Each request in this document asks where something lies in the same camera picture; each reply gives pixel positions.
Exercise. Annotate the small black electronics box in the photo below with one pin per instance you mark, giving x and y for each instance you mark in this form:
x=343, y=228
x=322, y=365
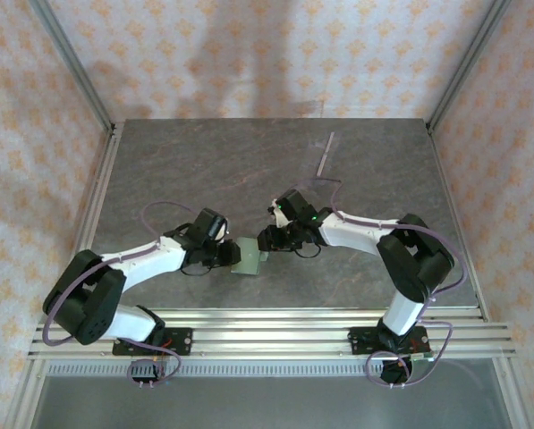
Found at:
x=143, y=371

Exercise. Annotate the pale green card holder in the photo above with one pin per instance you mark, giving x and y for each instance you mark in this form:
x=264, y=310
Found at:
x=248, y=257

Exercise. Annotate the grey metal lower panel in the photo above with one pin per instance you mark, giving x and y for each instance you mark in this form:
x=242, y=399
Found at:
x=266, y=402

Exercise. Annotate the aluminium table side rail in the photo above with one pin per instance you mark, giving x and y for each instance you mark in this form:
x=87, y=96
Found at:
x=107, y=170
x=440, y=156

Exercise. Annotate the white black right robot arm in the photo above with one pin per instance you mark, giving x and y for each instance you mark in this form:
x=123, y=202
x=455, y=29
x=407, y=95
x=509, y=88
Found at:
x=360, y=234

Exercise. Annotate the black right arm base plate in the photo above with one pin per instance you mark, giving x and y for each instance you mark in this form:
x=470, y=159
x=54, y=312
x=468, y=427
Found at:
x=360, y=339

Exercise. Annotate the aluminium lower frame bar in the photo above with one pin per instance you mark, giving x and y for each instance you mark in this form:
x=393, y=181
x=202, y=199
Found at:
x=510, y=393
x=22, y=406

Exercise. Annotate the aluminium mounting rail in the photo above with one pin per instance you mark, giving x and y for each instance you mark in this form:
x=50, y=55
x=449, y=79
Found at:
x=266, y=335

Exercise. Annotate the small green circuit board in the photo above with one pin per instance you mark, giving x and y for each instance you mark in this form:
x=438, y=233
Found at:
x=423, y=356

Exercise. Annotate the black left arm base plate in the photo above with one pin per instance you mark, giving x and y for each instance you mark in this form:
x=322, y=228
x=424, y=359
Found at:
x=181, y=342

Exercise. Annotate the orange patterned white curtain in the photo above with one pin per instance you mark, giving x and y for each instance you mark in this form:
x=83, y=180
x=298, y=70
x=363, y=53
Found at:
x=266, y=44

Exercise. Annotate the clear acrylic card stand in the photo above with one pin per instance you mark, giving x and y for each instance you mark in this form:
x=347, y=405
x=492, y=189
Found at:
x=322, y=172

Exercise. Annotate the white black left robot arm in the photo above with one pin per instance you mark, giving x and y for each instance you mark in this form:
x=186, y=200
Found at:
x=137, y=263

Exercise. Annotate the aluminium frame post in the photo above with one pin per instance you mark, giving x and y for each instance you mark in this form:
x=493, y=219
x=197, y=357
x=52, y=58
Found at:
x=468, y=62
x=70, y=62

